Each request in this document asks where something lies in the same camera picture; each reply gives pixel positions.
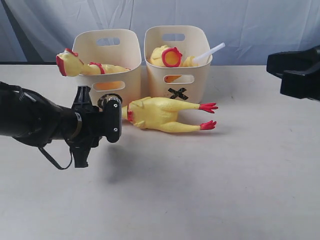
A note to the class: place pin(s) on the yellow rubber chicken front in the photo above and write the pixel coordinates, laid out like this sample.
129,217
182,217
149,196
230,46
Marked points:
70,65

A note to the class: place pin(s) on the blue backdrop curtain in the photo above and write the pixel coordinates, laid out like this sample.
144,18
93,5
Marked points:
36,30

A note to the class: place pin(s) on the headless yellow rubber chicken body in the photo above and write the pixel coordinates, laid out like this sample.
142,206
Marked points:
165,56

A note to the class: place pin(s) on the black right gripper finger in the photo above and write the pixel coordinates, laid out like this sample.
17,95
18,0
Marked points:
302,60
301,84

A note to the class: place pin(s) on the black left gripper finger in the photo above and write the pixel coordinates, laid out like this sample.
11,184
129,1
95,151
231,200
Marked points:
82,98
80,155

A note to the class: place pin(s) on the cream bin marked O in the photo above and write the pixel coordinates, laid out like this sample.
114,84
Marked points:
119,47

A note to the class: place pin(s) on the chicken head with white squeaker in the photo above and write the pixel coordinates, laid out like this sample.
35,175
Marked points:
194,61

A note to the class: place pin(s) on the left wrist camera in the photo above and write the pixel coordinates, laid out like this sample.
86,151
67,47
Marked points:
111,105

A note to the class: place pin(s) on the cream bin marked X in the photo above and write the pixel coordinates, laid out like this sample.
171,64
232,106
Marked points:
181,83

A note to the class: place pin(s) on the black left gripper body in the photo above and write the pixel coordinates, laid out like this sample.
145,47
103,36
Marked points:
80,126

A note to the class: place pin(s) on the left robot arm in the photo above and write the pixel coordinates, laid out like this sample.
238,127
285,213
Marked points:
33,120

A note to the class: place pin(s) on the yellow rubber chicken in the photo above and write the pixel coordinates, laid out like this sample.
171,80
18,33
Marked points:
70,65
161,114

